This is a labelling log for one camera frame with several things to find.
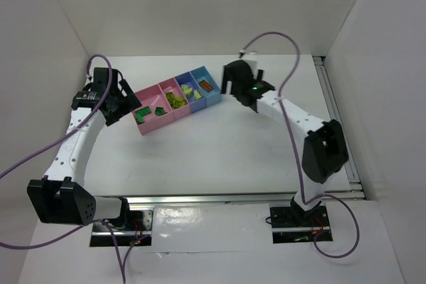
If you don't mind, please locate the long dark green lego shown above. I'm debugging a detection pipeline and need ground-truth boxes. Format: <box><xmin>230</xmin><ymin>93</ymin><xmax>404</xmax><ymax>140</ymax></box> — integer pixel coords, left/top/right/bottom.
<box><xmin>135</xmin><ymin>106</ymin><xmax>151</xmax><ymax>116</ymax></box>

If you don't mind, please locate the small dark green lego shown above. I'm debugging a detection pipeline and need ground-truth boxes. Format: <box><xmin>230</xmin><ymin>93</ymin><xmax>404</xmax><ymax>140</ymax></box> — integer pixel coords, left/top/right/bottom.
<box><xmin>135</xmin><ymin>114</ymin><xmax>144</xmax><ymax>123</ymax></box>

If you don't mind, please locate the brown orange lego brick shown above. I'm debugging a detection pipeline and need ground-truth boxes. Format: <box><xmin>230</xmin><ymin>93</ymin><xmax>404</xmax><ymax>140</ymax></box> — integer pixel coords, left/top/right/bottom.
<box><xmin>199</xmin><ymin>80</ymin><xmax>213</xmax><ymax>92</ymax></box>

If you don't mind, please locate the dark green square lego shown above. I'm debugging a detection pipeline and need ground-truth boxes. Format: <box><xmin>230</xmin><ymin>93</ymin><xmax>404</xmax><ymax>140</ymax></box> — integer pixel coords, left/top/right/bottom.
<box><xmin>155</xmin><ymin>107</ymin><xmax>165</xmax><ymax>116</ymax></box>

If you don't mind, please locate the pale lime lego bottom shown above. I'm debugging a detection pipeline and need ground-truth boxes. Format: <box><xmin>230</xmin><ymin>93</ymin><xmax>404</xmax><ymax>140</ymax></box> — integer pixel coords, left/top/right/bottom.
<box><xmin>181</xmin><ymin>84</ymin><xmax>192</xmax><ymax>94</ymax></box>

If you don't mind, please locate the lime long lego brick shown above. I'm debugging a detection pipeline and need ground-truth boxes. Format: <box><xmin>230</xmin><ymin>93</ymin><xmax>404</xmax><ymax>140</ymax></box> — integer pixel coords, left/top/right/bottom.
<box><xmin>166</xmin><ymin>92</ymin><xmax>176</xmax><ymax>104</ymax></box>

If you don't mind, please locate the small lime lego brick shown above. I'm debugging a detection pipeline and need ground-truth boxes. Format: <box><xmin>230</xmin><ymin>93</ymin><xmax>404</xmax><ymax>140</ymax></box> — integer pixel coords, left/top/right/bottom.
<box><xmin>174</xmin><ymin>97</ymin><xmax>186</xmax><ymax>108</ymax></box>

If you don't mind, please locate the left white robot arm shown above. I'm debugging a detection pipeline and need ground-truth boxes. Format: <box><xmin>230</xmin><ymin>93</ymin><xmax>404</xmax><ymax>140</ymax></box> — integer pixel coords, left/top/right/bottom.
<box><xmin>27</xmin><ymin>68</ymin><xmax>141</xmax><ymax>225</ymax></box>

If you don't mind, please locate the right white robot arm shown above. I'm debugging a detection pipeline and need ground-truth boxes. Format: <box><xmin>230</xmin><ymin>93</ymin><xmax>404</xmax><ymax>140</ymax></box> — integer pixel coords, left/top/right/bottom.
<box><xmin>221</xmin><ymin>59</ymin><xmax>349</xmax><ymax>219</ymax></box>

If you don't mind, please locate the light blue container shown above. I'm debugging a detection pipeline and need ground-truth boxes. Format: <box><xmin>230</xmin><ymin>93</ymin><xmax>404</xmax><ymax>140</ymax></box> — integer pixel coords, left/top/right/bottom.
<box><xmin>190</xmin><ymin>67</ymin><xmax>222</xmax><ymax>108</ymax></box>

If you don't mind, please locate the large pink container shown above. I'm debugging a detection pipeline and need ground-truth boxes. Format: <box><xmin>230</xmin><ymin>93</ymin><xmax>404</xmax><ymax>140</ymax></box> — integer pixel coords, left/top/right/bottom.
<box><xmin>132</xmin><ymin>84</ymin><xmax>174</xmax><ymax>135</ymax></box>

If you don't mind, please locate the purple-blue container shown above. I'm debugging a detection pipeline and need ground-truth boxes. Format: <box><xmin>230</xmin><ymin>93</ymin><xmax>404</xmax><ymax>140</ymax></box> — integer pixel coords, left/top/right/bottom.
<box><xmin>175</xmin><ymin>72</ymin><xmax>206</xmax><ymax>113</ymax></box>

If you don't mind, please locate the small pink container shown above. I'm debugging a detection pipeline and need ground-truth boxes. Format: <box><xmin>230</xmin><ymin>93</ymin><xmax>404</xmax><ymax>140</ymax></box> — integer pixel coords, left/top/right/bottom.
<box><xmin>159</xmin><ymin>78</ymin><xmax>191</xmax><ymax>120</ymax></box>

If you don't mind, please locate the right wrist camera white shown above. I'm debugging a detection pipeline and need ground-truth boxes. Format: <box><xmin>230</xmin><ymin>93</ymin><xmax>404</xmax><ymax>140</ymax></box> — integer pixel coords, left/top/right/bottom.
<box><xmin>239</xmin><ymin>49</ymin><xmax>258</xmax><ymax>75</ymax></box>

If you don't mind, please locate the aluminium right rail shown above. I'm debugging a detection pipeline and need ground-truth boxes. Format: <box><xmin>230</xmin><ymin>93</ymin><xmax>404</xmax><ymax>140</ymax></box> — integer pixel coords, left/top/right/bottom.
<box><xmin>312</xmin><ymin>56</ymin><xmax>367</xmax><ymax>200</ymax></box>

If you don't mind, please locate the aluminium rail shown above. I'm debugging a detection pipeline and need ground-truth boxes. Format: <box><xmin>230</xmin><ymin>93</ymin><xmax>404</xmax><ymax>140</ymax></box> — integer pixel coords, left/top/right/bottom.
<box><xmin>312</xmin><ymin>56</ymin><xmax>367</xmax><ymax>200</ymax></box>
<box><xmin>93</xmin><ymin>192</ymin><xmax>367</xmax><ymax>207</ymax></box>

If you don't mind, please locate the aluminium front rail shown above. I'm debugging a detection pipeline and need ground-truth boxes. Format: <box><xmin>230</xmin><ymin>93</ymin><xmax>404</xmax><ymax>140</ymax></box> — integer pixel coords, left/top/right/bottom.
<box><xmin>93</xmin><ymin>192</ymin><xmax>367</xmax><ymax>207</ymax></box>

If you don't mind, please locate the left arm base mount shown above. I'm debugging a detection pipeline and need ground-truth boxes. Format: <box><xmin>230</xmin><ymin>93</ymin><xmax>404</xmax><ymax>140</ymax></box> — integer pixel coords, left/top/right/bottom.
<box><xmin>89</xmin><ymin>208</ymin><xmax>154</xmax><ymax>247</ymax></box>

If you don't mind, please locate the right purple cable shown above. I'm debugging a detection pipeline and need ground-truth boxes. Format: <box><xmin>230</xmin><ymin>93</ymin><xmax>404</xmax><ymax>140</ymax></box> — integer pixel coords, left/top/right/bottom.
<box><xmin>238</xmin><ymin>32</ymin><xmax>361</xmax><ymax>258</ymax></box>

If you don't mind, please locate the purple cable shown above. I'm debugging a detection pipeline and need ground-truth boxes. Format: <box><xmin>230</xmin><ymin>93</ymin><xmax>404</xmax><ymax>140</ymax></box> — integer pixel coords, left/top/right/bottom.
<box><xmin>0</xmin><ymin>54</ymin><xmax>127</xmax><ymax>284</ymax></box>
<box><xmin>238</xmin><ymin>32</ymin><xmax>361</xmax><ymax>258</ymax></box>

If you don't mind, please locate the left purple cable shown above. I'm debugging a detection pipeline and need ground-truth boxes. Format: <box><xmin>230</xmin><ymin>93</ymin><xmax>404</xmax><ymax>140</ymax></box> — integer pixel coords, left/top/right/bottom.
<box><xmin>0</xmin><ymin>54</ymin><xmax>127</xmax><ymax>284</ymax></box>

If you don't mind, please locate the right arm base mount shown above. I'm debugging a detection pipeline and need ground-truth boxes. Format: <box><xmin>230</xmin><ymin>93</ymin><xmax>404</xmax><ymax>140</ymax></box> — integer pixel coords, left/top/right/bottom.
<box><xmin>265</xmin><ymin>206</ymin><xmax>333</xmax><ymax>244</ymax></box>

